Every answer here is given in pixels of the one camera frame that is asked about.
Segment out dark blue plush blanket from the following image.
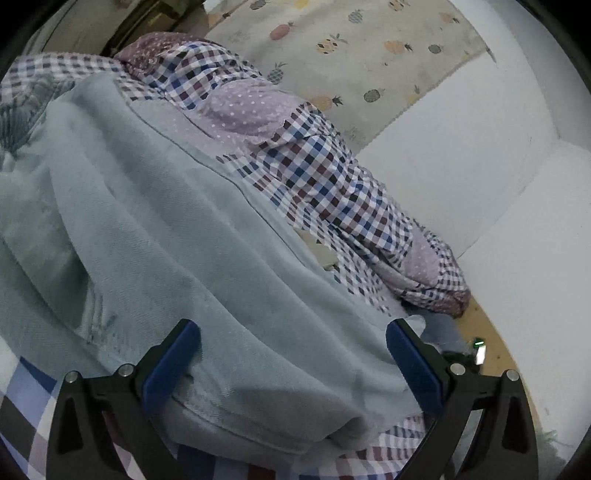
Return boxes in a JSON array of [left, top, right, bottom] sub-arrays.
[[413, 308, 470, 355]]

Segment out pineapple print curtain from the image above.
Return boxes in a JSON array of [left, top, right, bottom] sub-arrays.
[[207, 0, 488, 152]]

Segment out light blue grey garment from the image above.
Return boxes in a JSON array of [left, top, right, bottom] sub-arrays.
[[1, 74, 420, 463]]

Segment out beige garment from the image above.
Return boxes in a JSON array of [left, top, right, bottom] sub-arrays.
[[296, 230, 339, 271]]

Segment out rolled checkered duvet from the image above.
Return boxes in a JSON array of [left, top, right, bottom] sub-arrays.
[[117, 33, 471, 316]]

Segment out checkered bed sheet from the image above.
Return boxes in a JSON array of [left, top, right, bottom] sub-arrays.
[[1, 41, 438, 479]]

